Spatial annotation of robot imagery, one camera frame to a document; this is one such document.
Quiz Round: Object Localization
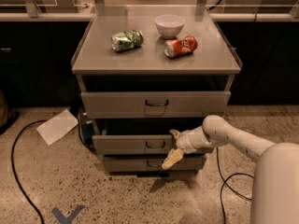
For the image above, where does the red cola can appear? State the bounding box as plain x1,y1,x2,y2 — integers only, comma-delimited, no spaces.
164,35,198,59

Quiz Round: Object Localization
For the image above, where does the grey metal drawer cabinet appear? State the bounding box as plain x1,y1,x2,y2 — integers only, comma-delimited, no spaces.
70,4,244,176

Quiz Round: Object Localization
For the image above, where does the grey drawer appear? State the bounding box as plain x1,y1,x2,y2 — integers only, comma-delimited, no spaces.
93,133,176,156
81,91,231,119
103,155,206,173

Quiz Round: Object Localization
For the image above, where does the blue tape floor marker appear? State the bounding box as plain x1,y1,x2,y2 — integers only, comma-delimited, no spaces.
50,203,86,224

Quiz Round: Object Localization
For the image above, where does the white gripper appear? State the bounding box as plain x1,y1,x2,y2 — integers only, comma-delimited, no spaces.
162,127,212,170

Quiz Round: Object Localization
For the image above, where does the white ceramic bowl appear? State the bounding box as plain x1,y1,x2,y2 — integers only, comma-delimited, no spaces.
155,14,185,39

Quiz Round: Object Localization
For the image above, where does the grey bottom drawer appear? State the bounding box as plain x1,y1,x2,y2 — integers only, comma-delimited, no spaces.
103,155,206,173

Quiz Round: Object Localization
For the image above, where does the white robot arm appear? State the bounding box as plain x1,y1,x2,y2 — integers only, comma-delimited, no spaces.
162,115,299,224

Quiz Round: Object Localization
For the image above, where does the black cable right floor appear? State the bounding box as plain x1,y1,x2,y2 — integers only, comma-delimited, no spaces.
214,147,256,224

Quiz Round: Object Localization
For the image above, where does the white paper sheet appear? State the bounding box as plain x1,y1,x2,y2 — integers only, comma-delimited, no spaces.
36,109,78,146

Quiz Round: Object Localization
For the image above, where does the green soda can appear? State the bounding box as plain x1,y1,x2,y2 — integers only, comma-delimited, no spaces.
111,30,144,52

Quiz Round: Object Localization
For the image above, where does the blue power box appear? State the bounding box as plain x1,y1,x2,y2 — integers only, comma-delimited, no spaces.
80,120,94,144

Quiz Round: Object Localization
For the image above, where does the black cable left floor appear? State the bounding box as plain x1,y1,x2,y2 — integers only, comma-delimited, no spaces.
10,119,48,224

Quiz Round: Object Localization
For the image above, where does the black cable floor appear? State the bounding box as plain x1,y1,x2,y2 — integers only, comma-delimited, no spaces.
10,119,48,224
214,147,256,224

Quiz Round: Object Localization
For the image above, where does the dark counter with rail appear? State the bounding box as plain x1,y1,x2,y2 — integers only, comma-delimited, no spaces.
0,21,299,106

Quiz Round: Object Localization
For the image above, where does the grey top drawer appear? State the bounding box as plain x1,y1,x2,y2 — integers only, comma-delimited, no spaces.
81,91,231,119

